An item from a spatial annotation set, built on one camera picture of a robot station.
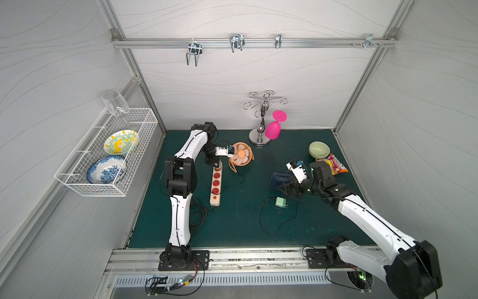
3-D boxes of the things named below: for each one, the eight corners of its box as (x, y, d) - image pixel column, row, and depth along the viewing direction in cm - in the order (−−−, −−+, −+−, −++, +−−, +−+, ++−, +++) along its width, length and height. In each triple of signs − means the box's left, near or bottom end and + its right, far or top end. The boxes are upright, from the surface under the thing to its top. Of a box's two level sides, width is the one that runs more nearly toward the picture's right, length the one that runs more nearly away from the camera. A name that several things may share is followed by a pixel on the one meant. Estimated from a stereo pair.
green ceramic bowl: (309, 161, 106) (312, 156, 102) (305, 146, 114) (307, 141, 110) (329, 161, 106) (333, 156, 102) (324, 146, 114) (326, 141, 110)
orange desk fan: (234, 173, 101) (233, 161, 93) (226, 159, 107) (224, 147, 99) (255, 163, 105) (256, 152, 97) (246, 150, 111) (246, 139, 103)
